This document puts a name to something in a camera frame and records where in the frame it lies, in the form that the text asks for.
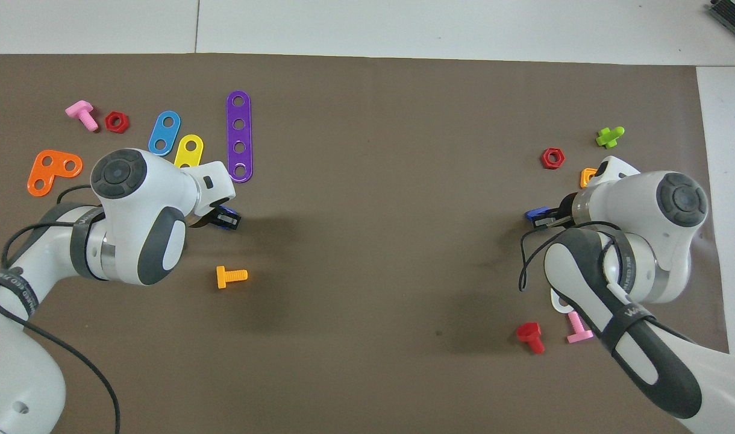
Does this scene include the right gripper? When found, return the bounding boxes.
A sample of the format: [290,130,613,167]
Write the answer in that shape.
[535,156,640,231]

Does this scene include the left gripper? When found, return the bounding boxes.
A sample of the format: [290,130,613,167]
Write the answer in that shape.
[190,160,242,233]

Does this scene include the blue square nut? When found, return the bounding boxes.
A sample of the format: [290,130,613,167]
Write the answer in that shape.
[214,206,240,232]

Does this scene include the orange-yellow plastic screw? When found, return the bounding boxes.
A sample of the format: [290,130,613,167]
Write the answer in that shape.
[216,266,249,290]

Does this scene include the lime green cross-head screw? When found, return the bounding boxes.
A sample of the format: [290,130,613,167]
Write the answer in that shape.
[595,126,626,149]

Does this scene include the pink plastic screw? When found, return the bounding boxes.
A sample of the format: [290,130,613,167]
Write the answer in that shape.
[65,100,99,132]
[566,311,595,345]

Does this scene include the red hex-head screw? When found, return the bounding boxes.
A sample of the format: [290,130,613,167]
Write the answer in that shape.
[516,322,546,355]

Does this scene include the yellow three-hole strip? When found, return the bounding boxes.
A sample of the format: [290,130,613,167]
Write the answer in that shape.
[174,134,205,170]

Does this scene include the purple four-hole strip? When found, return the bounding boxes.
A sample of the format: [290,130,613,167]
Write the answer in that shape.
[226,90,253,183]

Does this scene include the white curved five-hole strip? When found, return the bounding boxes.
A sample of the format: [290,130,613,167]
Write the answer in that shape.
[550,288,574,315]

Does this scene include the blue two-hole strip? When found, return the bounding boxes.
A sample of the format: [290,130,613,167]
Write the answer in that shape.
[148,110,181,157]

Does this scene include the brown table mat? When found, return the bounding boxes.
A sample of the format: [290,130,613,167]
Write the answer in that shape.
[0,53,735,434]

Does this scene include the orange angled three-hole plate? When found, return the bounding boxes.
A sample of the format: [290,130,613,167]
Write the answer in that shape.
[27,149,84,198]

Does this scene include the grey ribbed device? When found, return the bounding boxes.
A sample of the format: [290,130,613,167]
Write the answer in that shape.
[705,0,735,34]

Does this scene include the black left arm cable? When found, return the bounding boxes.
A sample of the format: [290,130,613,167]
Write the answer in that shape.
[0,186,122,434]

